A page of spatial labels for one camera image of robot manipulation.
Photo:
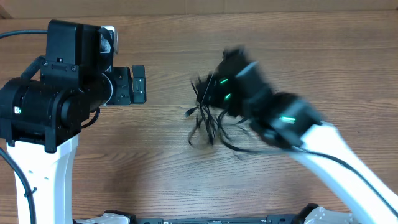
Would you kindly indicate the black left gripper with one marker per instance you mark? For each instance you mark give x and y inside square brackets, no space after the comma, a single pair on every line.
[124,95]

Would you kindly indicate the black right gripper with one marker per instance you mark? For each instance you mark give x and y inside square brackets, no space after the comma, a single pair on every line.
[213,89]

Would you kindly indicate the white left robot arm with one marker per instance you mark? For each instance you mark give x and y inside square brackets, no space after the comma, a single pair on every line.
[44,110]

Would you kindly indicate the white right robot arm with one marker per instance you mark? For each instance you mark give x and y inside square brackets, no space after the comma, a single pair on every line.
[288,123]

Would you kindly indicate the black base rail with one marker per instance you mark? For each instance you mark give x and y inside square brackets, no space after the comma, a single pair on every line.
[217,218]

